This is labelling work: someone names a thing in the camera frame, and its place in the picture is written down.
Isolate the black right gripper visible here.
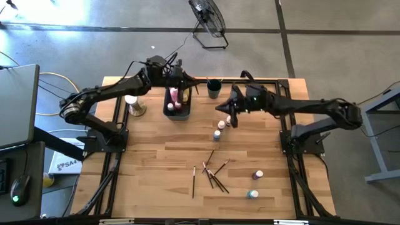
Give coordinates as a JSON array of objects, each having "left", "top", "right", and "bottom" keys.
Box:
[{"left": 214, "top": 83, "right": 273, "bottom": 129}]

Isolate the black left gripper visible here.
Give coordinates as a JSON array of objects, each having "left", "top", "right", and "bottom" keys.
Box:
[{"left": 149, "top": 59, "right": 201, "bottom": 89}]

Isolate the black paintbrush Solve print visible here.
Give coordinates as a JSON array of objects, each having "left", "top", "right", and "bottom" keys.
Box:
[{"left": 207, "top": 168, "right": 225, "bottom": 193}]

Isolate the teal ribbed cup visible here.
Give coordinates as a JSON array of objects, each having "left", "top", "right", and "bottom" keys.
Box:
[{"left": 206, "top": 77, "right": 223, "bottom": 99}]

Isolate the black table clamp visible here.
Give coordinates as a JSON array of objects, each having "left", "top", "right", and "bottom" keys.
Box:
[{"left": 239, "top": 69, "right": 255, "bottom": 83}]

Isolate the thin orange-tip black paintbrush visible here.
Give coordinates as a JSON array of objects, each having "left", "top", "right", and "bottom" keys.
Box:
[{"left": 201, "top": 144, "right": 219, "bottom": 174}]

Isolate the white bulb table lamp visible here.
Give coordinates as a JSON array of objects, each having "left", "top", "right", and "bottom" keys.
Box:
[{"left": 124, "top": 94, "right": 148, "bottom": 118}]

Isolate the black floor fan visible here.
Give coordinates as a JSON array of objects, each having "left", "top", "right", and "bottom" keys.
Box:
[{"left": 187, "top": 0, "right": 229, "bottom": 50}]

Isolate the black diagonal desk bar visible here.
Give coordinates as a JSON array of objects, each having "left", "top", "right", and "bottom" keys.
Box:
[{"left": 32, "top": 126, "right": 86, "bottom": 162}]

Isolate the white SA4 box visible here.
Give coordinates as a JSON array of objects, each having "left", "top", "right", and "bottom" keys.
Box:
[{"left": 48, "top": 137, "right": 85, "bottom": 175}]

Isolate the yellow roll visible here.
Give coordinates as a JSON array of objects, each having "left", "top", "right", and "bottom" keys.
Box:
[{"left": 42, "top": 172, "right": 56, "bottom": 189}]

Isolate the black desk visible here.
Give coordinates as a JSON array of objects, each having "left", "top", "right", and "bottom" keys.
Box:
[{"left": 0, "top": 140, "right": 47, "bottom": 223}]

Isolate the black computer mouse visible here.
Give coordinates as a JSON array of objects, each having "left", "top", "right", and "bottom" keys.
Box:
[{"left": 9, "top": 174, "right": 31, "bottom": 208}]

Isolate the black keyboard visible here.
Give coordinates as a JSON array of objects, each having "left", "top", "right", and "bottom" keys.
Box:
[{"left": 0, "top": 159, "right": 9, "bottom": 196}]

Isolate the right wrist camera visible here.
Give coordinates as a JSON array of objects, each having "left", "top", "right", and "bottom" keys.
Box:
[{"left": 245, "top": 83, "right": 266, "bottom": 95}]

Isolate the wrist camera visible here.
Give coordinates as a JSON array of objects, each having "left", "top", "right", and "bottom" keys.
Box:
[
  {"left": 146, "top": 55, "right": 167, "bottom": 68},
  {"left": 245, "top": 83, "right": 266, "bottom": 95}
]

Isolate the black fan cable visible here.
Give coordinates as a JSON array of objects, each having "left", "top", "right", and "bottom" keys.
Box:
[{"left": 162, "top": 29, "right": 196, "bottom": 63}]

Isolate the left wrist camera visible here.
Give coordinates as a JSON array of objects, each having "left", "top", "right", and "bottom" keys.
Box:
[{"left": 146, "top": 55, "right": 167, "bottom": 68}]

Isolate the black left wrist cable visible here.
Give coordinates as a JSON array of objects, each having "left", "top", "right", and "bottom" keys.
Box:
[{"left": 123, "top": 59, "right": 149, "bottom": 84}]

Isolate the black aluminium table frame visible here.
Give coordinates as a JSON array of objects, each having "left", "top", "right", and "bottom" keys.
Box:
[{"left": 71, "top": 77, "right": 337, "bottom": 219}]

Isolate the yellow cable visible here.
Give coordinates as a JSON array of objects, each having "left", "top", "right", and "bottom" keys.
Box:
[{"left": 34, "top": 71, "right": 81, "bottom": 117}]

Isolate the silver aluminium bracket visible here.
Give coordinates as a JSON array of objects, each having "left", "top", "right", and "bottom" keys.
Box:
[
  {"left": 99, "top": 218, "right": 135, "bottom": 225},
  {"left": 273, "top": 219, "right": 309, "bottom": 225}
]

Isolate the black floor cable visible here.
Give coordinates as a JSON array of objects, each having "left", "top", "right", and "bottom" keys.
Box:
[{"left": 356, "top": 80, "right": 400, "bottom": 138}]

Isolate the grey metal desk frame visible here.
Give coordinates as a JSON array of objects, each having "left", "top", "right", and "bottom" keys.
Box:
[{"left": 362, "top": 87, "right": 400, "bottom": 184}]

